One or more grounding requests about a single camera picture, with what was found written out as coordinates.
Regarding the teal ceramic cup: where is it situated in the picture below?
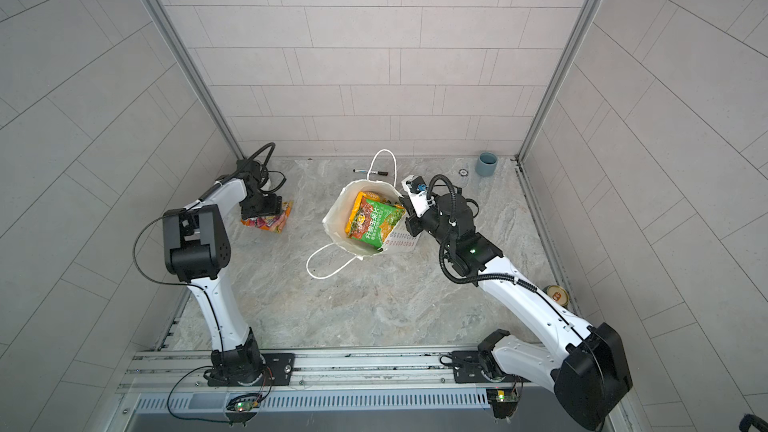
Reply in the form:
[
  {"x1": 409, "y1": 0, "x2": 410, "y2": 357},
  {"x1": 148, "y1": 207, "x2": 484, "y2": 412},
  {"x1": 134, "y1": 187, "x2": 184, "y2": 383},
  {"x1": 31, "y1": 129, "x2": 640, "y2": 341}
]
[{"x1": 475, "y1": 152, "x2": 498, "y2": 177}]

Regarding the right circuit board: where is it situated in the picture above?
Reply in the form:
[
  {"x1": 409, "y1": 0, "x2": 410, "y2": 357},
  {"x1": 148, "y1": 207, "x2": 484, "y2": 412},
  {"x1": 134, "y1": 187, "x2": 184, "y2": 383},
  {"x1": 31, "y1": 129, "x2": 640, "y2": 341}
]
[{"x1": 486, "y1": 388, "x2": 520, "y2": 421}]

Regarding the white printed paper bag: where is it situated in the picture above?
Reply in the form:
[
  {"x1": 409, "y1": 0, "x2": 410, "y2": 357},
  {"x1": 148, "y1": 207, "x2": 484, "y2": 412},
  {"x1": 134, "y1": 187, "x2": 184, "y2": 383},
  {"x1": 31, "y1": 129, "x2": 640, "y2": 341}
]
[{"x1": 305, "y1": 149, "x2": 418, "y2": 280}]

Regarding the black white marker pen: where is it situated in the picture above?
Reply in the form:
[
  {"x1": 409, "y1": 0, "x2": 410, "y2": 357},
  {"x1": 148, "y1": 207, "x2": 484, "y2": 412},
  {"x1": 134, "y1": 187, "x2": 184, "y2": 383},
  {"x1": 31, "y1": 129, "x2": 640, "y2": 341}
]
[{"x1": 352, "y1": 169, "x2": 389, "y2": 176}]

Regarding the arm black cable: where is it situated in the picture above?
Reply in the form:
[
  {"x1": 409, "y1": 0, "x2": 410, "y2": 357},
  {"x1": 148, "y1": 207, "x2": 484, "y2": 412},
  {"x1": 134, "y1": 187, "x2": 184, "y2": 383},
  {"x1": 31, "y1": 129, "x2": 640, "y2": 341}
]
[
  {"x1": 132, "y1": 142, "x2": 288, "y2": 355},
  {"x1": 425, "y1": 173, "x2": 607, "y2": 432}
]

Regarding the pink orange candy bag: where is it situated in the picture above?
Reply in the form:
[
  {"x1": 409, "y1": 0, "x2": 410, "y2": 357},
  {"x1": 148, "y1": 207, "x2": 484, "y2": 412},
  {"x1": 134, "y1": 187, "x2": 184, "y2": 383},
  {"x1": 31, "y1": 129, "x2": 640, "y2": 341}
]
[{"x1": 241, "y1": 201, "x2": 293, "y2": 233}]

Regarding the right aluminium corner post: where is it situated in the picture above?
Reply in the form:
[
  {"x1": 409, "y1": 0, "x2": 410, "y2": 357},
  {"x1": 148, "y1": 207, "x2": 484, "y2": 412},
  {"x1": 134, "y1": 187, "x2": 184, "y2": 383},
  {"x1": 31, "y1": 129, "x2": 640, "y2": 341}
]
[{"x1": 517, "y1": 0, "x2": 602, "y2": 164}]

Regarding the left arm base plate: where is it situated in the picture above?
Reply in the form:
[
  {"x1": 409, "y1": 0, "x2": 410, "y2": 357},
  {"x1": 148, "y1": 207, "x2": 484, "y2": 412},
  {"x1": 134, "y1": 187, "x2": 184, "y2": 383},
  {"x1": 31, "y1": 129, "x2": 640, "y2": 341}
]
[{"x1": 203, "y1": 353, "x2": 296, "y2": 387}]

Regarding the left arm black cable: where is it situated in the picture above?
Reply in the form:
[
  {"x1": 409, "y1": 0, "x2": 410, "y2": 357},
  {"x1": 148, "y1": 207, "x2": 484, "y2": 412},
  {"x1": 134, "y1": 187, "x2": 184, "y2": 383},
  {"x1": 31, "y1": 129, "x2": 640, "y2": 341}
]
[{"x1": 132, "y1": 142, "x2": 288, "y2": 355}]

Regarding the aluminium mounting rail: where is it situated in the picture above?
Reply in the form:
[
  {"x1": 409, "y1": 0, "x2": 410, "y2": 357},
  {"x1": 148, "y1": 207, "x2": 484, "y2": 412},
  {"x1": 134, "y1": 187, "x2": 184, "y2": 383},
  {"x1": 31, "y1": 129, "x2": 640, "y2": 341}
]
[{"x1": 116, "y1": 344, "x2": 625, "y2": 394}]

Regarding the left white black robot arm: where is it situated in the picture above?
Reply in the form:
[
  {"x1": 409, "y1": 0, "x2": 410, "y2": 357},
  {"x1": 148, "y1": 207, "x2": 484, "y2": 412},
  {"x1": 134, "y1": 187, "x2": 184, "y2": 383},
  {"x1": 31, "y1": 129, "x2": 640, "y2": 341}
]
[{"x1": 162, "y1": 159, "x2": 283, "y2": 386}]

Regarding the left aluminium corner post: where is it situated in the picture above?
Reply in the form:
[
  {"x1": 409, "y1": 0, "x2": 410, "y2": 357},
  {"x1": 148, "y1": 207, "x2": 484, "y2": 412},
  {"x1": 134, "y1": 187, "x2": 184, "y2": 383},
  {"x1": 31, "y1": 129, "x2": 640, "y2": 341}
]
[{"x1": 140, "y1": 0, "x2": 244, "y2": 159}]

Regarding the green chip snack bag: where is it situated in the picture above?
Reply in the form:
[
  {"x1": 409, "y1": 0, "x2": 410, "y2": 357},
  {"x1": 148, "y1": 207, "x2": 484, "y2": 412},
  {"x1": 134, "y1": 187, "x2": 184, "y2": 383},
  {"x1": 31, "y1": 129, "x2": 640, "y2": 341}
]
[{"x1": 345, "y1": 191, "x2": 405, "y2": 249}]

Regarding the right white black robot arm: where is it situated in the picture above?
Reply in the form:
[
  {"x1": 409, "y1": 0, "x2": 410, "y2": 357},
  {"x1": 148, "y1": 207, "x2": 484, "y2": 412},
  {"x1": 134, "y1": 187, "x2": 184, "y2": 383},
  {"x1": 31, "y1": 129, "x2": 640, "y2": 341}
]
[{"x1": 401, "y1": 175, "x2": 633, "y2": 431}]

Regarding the aluminium corner post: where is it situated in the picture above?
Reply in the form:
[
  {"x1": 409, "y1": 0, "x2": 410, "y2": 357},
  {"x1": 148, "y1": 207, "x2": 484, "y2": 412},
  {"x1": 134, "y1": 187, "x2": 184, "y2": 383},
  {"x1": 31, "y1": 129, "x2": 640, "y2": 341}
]
[
  {"x1": 140, "y1": 0, "x2": 244, "y2": 159},
  {"x1": 517, "y1": 0, "x2": 602, "y2": 164}
]

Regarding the left green circuit board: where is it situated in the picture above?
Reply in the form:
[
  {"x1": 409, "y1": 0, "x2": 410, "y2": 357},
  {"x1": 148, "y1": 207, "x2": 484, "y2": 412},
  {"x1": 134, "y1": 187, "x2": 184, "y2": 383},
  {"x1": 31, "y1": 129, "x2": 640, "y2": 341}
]
[{"x1": 225, "y1": 393, "x2": 265, "y2": 414}]

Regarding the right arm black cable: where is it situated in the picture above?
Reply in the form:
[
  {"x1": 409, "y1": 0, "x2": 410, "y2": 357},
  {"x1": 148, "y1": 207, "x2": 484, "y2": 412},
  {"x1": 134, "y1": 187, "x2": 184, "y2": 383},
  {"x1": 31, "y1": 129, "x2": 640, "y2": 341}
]
[{"x1": 425, "y1": 173, "x2": 607, "y2": 432}]

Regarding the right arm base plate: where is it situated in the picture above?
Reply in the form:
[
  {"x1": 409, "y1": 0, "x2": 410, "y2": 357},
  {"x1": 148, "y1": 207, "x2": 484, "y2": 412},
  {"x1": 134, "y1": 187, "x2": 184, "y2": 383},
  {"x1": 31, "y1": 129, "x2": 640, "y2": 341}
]
[{"x1": 439, "y1": 350, "x2": 527, "y2": 384}]

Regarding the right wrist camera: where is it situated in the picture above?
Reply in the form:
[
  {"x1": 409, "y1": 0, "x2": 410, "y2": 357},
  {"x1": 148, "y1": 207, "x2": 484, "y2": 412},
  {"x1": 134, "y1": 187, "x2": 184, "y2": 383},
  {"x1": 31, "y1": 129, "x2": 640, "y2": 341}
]
[{"x1": 402, "y1": 175, "x2": 430, "y2": 218}]

